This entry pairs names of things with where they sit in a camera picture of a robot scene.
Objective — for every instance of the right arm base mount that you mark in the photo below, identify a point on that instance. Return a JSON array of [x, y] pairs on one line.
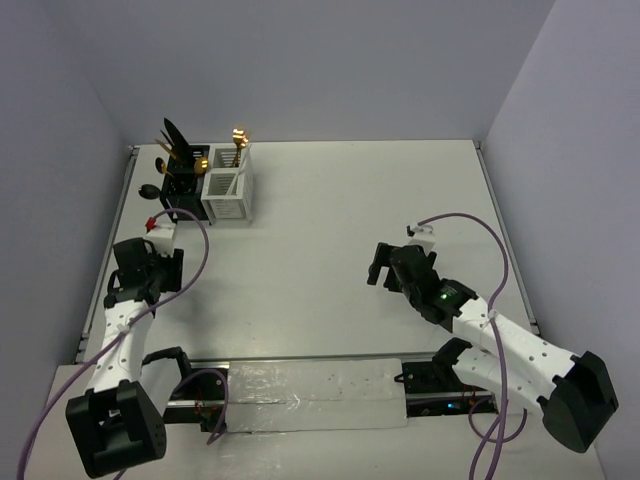
[[432, 390]]

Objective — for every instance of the black spoon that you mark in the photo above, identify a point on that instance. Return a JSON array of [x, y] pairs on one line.
[[152, 193]]

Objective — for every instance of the gold spoon green handle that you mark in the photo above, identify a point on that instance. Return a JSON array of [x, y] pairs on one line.
[[162, 168], [201, 166]]

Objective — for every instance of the gold knife green handle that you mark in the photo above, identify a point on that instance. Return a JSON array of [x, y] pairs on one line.
[[167, 145]]

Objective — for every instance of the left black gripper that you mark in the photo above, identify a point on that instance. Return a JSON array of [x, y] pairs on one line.
[[174, 266]]

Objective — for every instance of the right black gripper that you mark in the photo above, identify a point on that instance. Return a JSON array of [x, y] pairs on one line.
[[382, 259]]

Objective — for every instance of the black utensil caddy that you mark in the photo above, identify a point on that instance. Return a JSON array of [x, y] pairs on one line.
[[186, 194]]

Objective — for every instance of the white utensil caddy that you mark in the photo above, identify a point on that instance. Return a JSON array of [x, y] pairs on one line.
[[228, 186]]

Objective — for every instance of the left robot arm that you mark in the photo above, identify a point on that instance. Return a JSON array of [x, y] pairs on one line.
[[117, 423]]

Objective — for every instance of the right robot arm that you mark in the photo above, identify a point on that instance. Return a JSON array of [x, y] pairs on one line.
[[573, 394]]

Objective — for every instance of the black knife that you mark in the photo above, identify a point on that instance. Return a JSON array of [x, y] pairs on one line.
[[181, 147], [169, 125]]

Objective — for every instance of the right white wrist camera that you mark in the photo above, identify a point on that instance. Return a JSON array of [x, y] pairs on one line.
[[422, 236]]

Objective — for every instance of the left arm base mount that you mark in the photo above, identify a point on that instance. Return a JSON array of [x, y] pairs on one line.
[[201, 399]]

